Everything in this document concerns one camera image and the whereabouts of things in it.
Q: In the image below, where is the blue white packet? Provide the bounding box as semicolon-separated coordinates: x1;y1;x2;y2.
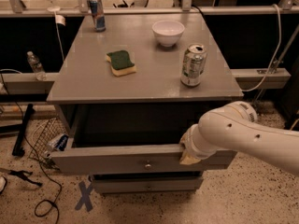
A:
46;133;68;151

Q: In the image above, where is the white lamp with cable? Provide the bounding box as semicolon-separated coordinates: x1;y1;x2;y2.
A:
46;0;66;59

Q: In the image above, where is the grey drawer cabinet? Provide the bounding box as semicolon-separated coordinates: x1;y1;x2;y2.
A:
46;13;245;195

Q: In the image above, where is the grey bottom drawer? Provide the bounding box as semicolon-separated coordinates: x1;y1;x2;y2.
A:
92;172;203;194

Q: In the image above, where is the wire basket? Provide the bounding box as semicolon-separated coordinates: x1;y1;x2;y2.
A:
29;118;68;169

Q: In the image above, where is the grey top drawer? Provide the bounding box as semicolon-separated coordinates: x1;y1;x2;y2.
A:
52;103;235;175

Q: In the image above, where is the white cable right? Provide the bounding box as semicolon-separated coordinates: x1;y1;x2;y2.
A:
242;3;283;93

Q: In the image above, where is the grey drawer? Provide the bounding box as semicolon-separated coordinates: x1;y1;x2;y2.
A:
52;103;235;175
92;172;203;194

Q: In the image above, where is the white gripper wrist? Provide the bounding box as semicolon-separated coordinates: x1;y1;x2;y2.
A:
179;124;219;165

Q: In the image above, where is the black bar on floor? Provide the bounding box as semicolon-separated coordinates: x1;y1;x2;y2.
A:
12;104;35;157

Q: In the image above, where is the green yellow sponge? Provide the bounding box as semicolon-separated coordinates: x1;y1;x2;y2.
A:
106;50;136;77

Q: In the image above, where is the green white soda can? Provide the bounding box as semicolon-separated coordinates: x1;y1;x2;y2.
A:
180;44;207;87

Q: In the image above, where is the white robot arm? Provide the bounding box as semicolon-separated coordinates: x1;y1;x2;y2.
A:
179;101;299;176

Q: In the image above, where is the white bowl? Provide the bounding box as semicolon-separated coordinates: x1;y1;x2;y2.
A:
152;21;185;47

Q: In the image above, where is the clear plastic water bottle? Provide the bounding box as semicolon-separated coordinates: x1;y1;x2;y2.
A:
27;51;47;81

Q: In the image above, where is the black floor cable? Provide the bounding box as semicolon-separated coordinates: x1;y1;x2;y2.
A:
0;72;64;224

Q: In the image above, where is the blue silver energy drink can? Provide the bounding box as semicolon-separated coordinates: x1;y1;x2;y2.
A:
89;0;106;32

